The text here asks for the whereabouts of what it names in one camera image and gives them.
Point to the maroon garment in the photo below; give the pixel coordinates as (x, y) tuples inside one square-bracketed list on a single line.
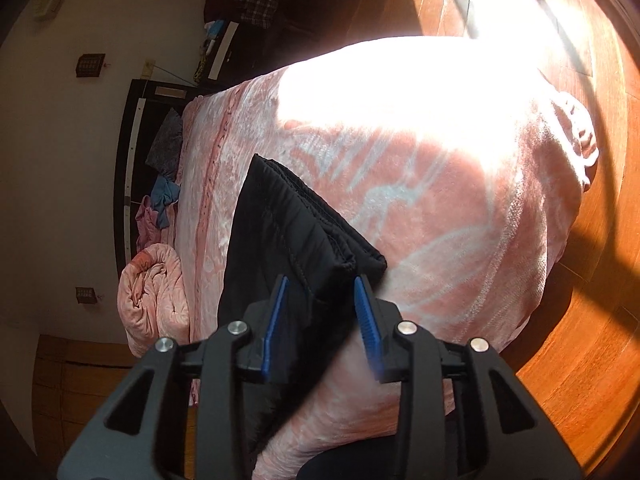
[(220, 5)]

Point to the blue cloth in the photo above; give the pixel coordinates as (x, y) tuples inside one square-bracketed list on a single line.
[(164, 197)]

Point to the white board strip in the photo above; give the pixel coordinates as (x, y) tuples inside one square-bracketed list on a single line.
[(222, 50)]

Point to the grey pillow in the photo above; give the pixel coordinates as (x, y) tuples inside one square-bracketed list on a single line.
[(167, 142)]

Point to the pink garment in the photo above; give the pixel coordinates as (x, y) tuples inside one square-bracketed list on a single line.
[(147, 225)]

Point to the dark bed headboard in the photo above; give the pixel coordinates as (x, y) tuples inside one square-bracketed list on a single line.
[(121, 185)]

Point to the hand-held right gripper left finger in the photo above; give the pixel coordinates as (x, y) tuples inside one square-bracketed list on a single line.
[(275, 330)]

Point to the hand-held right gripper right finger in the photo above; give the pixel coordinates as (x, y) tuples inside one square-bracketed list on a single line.
[(367, 330)]

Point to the brown wall socket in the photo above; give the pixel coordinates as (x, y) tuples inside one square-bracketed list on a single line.
[(90, 65), (85, 294)]

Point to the wooden wardrobe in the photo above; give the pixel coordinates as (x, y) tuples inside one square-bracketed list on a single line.
[(85, 390)]

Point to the plaid shirt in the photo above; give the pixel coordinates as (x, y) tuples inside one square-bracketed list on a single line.
[(267, 0)]

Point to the pink patterned blanket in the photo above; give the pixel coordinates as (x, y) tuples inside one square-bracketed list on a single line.
[(425, 210)]

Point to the rolled pink quilt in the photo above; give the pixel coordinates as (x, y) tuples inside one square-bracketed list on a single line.
[(155, 300)]

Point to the black jacket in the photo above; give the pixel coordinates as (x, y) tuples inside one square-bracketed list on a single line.
[(280, 240)]

